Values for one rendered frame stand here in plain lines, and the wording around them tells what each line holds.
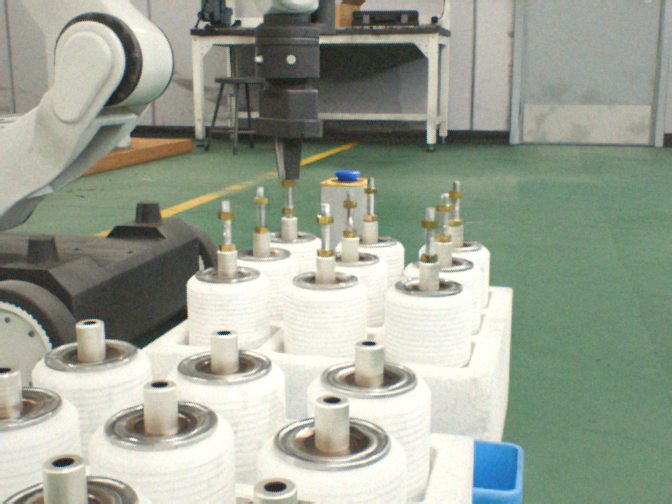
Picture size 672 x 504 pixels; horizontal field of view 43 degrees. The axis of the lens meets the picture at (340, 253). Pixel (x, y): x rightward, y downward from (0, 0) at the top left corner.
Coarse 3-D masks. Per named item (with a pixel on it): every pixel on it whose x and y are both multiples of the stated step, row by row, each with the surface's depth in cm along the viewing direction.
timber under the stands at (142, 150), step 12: (132, 144) 489; (144, 144) 489; (156, 144) 489; (168, 144) 494; (180, 144) 510; (108, 156) 426; (120, 156) 438; (132, 156) 451; (144, 156) 465; (156, 156) 479; (168, 156) 495; (96, 168) 415; (108, 168) 427
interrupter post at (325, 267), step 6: (318, 258) 95; (324, 258) 95; (330, 258) 95; (318, 264) 95; (324, 264) 95; (330, 264) 95; (318, 270) 95; (324, 270) 95; (330, 270) 95; (318, 276) 95; (324, 276) 95; (330, 276) 95; (318, 282) 96; (324, 282) 95; (330, 282) 95
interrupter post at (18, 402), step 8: (0, 368) 60; (8, 368) 60; (16, 368) 59; (0, 376) 58; (8, 376) 58; (16, 376) 59; (0, 384) 58; (8, 384) 58; (16, 384) 59; (0, 392) 58; (8, 392) 58; (16, 392) 59; (0, 400) 58; (8, 400) 59; (16, 400) 59; (0, 408) 58; (8, 408) 59; (16, 408) 59; (0, 416) 59; (8, 416) 59
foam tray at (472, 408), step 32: (480, 320) 110; (160, 352) 95; (192, 352) 94; (384, 352) 97; (480, 352) 94; (288, 384) 92; (448, 384) 87; (480, 384) 86; (288, 416) 92; (448, 416) 88; (480, 416) 87
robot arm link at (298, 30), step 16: (256, 0) 116; (272, 0) 111; (320, 0) 115; (272, 16) 113; (288, 16) 112; (304, 16) 113; (320, 16) 116; (256, 32) 114; (272, 32) 112; (288, 32) 111; (304, 32) 112; (320, 32) 116
